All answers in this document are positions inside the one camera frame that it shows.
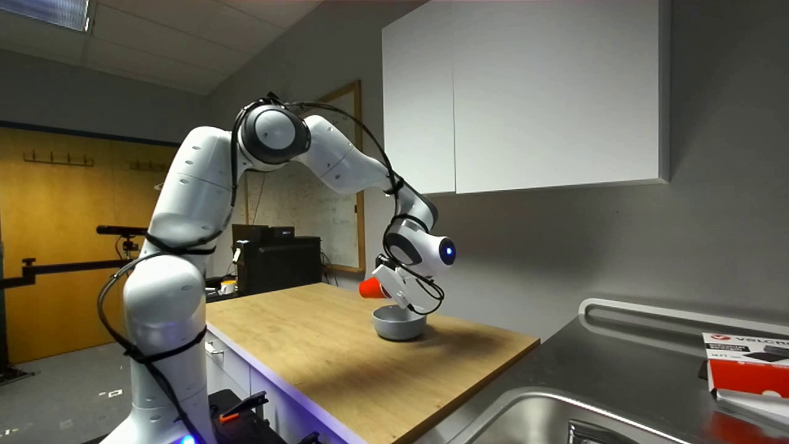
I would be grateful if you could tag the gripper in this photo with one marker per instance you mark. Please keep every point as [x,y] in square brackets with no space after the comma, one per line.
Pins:
[383,262]

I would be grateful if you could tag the red plastic cup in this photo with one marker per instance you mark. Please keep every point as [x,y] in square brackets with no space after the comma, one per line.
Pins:
[370,288]

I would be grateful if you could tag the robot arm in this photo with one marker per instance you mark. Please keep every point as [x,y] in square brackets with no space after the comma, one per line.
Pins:
[185,203]

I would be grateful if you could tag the grey bowl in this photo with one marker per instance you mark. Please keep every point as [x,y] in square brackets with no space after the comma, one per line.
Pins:
[397,325]

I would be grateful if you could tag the white and yellow cup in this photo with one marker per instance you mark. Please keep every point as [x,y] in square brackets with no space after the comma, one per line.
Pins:
[228,287]

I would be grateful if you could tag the black computer case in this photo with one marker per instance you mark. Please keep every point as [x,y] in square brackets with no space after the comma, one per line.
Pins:
[280,265]

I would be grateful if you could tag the small black box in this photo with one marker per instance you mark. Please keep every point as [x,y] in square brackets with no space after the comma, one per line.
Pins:
[282,232]

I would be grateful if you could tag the narrow white cabinet door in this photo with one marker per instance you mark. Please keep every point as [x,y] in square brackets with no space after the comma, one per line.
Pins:
[419,111]

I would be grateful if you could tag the white drawer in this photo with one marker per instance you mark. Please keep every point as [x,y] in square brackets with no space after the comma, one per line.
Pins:
[231,367]

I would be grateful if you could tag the black clamp with orange trigger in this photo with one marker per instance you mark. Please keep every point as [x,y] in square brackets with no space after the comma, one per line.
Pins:
[243,408]

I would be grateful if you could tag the stainless steel sink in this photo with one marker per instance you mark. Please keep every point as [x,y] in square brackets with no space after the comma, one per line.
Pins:
[542,419]

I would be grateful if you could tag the wide white cabinet door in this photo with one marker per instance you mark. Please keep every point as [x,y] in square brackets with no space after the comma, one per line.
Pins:
[555,92]

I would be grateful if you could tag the red and white box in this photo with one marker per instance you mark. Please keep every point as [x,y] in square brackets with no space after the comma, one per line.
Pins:
[749,370]

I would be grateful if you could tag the ceiling light panel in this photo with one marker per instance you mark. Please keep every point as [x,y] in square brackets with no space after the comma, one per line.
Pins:
[46,11]

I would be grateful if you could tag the whiteboard with wooden frame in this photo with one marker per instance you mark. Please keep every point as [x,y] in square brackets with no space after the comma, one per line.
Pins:
[308,209]

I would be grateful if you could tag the white wall cabinet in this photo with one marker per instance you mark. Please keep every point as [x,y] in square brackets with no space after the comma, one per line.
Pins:
[524,92]

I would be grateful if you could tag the wall coat hook rail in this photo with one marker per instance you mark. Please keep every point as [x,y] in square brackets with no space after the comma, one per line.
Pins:
[148,166]
[58,160]

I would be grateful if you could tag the camera on mount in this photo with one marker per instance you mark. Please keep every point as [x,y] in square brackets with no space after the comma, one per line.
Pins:
[122,230]

